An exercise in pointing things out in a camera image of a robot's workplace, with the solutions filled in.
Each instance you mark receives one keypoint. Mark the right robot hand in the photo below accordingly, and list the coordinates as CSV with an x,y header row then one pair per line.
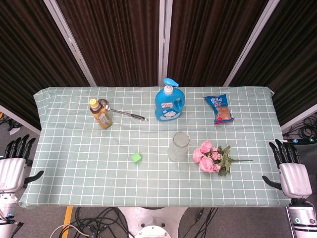
x,y
294,176

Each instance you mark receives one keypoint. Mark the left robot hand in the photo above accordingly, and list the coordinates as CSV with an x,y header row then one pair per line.
x,y
11,171

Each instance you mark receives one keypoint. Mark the pink flower bouquet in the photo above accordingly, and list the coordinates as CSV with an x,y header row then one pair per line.
x,y
213,158

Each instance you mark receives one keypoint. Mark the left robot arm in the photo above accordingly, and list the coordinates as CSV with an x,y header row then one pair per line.
x,y
6,213

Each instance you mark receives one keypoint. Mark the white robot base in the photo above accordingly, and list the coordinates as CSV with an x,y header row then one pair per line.
x,y
152,223

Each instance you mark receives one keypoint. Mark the clear glass cup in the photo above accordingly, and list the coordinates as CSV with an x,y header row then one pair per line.
x,y
178,146

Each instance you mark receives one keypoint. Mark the black power box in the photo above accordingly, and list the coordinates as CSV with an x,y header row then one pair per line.
x,y
301,141

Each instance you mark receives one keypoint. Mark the blue snack bag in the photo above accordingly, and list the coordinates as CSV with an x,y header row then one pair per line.
x,y
220,109

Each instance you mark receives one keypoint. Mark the yellow juice bottle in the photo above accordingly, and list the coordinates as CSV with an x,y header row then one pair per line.
x,y
101,114

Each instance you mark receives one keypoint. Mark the green cube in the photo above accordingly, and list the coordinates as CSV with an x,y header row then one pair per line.
x,y
136,157

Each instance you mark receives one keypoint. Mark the green checkered tablecloth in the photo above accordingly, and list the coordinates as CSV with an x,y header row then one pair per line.
x,y
153,178

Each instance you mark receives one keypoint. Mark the blue detergent pump bottle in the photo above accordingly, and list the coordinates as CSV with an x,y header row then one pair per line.
x,y
169,104

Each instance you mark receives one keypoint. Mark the dark folding screen panels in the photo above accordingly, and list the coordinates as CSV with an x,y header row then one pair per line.
x,y
158,42

